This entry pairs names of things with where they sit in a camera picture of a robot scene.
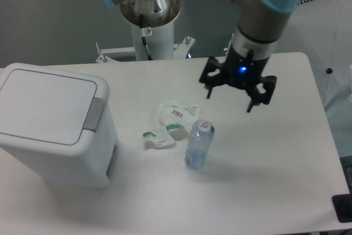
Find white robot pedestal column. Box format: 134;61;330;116
120;0;181;55

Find white Superior umbrella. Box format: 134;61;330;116
275;0;351;105

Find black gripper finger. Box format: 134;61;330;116
246;74;277;113
199;56;227;99

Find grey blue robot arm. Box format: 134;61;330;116
100;0;299;107

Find white metal base frame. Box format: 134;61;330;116
95;36;196;63

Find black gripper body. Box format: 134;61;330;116
224;47;272;90

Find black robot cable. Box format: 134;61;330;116
139;13;153;61

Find clear plastic water bottle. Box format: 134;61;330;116
185;119;215;169

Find white push-lid trash can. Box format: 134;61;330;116
1;63;118;188

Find crumpled white plastic wrapper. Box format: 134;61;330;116
142;100;201;150

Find black device at table edge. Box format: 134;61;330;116
332;194;351;223

